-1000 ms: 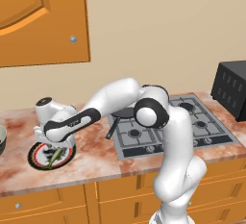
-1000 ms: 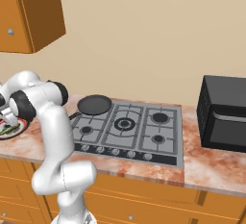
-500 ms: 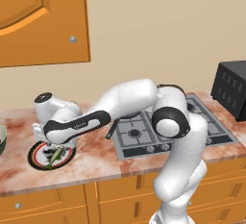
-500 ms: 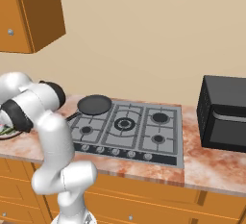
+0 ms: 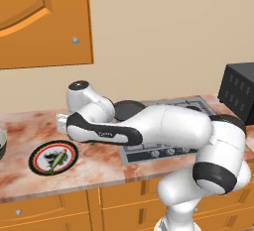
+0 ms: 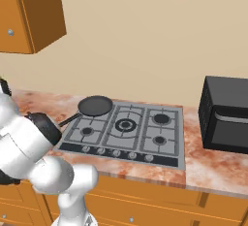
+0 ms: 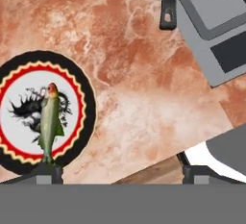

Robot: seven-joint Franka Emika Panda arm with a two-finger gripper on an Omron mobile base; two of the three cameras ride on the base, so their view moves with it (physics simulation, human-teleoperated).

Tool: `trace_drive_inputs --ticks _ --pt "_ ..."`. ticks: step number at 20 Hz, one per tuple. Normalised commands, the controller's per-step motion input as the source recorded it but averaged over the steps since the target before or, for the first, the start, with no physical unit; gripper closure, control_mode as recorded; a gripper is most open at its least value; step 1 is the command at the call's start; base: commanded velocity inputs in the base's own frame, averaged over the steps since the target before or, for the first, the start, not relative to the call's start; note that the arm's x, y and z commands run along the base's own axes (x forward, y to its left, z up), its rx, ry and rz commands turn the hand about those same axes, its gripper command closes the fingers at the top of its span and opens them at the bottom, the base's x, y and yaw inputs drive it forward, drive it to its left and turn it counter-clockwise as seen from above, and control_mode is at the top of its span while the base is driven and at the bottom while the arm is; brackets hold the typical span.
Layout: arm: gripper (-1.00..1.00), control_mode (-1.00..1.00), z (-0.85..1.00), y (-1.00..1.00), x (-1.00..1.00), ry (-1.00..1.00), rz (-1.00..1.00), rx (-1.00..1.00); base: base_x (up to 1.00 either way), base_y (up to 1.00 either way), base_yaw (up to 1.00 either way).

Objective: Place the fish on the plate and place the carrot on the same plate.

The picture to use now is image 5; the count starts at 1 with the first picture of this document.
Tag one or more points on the silver cupboard door knob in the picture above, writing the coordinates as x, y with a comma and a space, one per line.
75, 40

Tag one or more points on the black microwave oven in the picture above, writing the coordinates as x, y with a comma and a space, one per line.
239, 89

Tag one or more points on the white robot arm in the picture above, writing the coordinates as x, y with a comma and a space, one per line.
172, 126

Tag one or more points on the pale green bowl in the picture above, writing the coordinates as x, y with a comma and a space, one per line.
2, 144

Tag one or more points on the orange drawer front silver knob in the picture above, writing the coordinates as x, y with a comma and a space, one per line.
49, 207

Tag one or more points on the grey hob knob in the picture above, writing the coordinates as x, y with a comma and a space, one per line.
154, 153
185, 149
170, 151

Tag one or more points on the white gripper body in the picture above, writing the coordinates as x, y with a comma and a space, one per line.
61, 123

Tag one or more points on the grey hob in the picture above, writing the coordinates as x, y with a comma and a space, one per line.
139, 154

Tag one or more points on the black round pan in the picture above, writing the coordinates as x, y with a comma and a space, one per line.
127, 109

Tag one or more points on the patterned round plate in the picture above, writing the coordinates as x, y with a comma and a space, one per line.
39, 157

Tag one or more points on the green fish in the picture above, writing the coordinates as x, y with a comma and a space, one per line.
57, 161

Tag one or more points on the orange wooden cupboard door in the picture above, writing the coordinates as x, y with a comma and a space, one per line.
49, 26

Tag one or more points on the orange plain drawer front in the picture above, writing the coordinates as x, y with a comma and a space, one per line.
49, 227

